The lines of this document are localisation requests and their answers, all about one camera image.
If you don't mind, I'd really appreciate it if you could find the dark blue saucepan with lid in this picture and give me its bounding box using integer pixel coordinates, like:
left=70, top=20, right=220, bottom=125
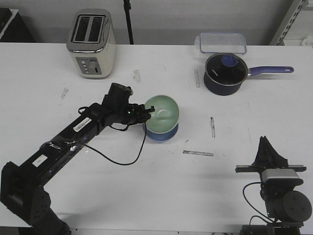
left=203, top=53, right=294, bottom=96

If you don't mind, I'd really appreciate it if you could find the blue bowl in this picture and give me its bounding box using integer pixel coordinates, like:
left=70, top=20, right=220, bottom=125
left=142, top=123, right=179, bottom=142

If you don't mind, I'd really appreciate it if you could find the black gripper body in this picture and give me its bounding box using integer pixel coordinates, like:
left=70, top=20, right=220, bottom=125
left=235, top=165, right=307, bottom=196
left=102, top=83, right=147, bottom=125

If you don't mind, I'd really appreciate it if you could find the black tripod pole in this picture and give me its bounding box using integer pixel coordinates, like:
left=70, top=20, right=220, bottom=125
left=123, top=0, right=134, bottom=45

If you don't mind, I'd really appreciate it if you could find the left black cable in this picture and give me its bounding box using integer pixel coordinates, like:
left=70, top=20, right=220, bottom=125
left=78, top=105, right=147, bottom=166

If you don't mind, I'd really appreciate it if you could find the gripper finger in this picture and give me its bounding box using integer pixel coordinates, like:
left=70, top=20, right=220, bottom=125
left=144, top=106, right=155, bottom=113
left=252, top=137, right=267, bottom=166
left=265, top=137, right=289, bottom=168
left=143, top=113, right=151, bottom=120

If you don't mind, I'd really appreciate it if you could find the green bowl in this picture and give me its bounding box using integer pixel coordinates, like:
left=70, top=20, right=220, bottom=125
left=145, top=95, right=179, bottom=134

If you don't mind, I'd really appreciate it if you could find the white slotted shelf upright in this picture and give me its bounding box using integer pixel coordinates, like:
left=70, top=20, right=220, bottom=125
left=269, top=0, right=313, bottom=46

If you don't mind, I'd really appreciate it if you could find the cream two-slot toaster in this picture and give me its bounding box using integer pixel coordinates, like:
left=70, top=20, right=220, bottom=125
left=67, top=8, right=116, bottom=79

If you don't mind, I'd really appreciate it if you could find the clear plastic food container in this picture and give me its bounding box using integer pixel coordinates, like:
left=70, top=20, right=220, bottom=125
left=194, top=32, right=247, bottom=54

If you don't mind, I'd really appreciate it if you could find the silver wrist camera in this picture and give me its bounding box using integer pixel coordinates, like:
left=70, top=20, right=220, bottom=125
left=260, top=169, right=304, bottom=187

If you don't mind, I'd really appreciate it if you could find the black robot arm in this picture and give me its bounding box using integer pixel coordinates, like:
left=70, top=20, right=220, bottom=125
left=235, top=137, right=313, bottom=235
left=0, top=83, right=155, bottom=235

